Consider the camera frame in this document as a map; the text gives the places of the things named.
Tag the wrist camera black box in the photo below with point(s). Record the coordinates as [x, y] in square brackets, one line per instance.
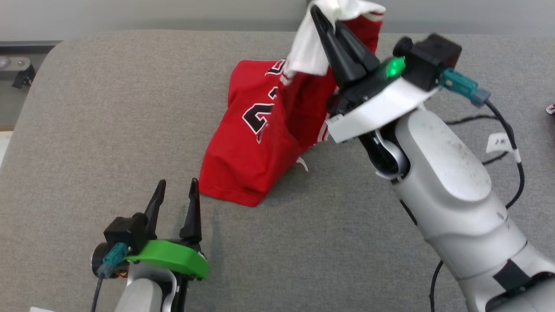
[433, 56]
[125, 232]

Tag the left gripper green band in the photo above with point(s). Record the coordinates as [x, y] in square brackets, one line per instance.
[173, 258]

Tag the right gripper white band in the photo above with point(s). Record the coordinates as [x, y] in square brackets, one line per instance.
[377, 108]

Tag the black caster wheel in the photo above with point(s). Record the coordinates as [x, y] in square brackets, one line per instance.
[24, 78]

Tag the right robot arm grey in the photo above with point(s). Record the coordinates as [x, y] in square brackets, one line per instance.
[446, 173]

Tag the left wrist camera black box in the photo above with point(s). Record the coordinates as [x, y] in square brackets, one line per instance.
[125, 232]

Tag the red shorts white stripe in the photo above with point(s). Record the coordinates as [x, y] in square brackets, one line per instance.
[551, 108]

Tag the red basketball jersey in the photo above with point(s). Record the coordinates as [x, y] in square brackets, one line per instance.
[243, 151]

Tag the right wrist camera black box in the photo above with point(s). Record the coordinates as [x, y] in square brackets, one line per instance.
[433, 56]

